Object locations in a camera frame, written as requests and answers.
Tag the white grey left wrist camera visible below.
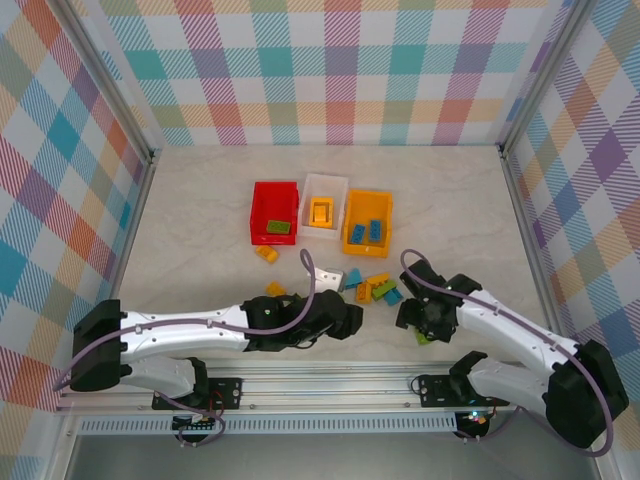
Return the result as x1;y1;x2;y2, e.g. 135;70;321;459
313;267;347;294

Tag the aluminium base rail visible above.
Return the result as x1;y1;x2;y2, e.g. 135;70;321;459
54;362;526;416

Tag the orange plastic bin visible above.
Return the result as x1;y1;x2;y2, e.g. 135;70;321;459
342;188;394;260

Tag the aluminium frame post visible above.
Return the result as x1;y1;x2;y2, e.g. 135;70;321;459
498;0;596;156
59;0;164;166

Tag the slotted grey cable duct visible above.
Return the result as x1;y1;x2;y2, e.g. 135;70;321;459
78;417;459;436

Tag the small circuit board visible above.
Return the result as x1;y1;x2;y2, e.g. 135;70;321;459
172;410;221;434

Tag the white plastic bin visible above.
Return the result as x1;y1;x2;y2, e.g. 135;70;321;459
298;173;350;240

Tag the yellow lego window frame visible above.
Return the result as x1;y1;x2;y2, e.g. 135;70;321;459
310;198;335;230

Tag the thin black left gripper cable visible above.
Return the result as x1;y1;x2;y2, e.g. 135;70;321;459
287;332;324;350

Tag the aluminium side frame bar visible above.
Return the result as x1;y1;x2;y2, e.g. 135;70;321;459
499;147;564;346
107;149;161;306

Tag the black wire loop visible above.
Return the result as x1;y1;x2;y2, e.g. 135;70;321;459
410;367;444;396

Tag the red plastic bin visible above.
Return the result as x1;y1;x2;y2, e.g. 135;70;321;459
249;180;300;247

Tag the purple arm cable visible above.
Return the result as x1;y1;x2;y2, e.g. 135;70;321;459
399;248;619;459
52;249;317;448

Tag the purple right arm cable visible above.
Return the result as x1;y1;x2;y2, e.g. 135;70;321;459
399;248;619;459

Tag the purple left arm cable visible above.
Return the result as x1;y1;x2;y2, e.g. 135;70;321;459
52;249;317;448

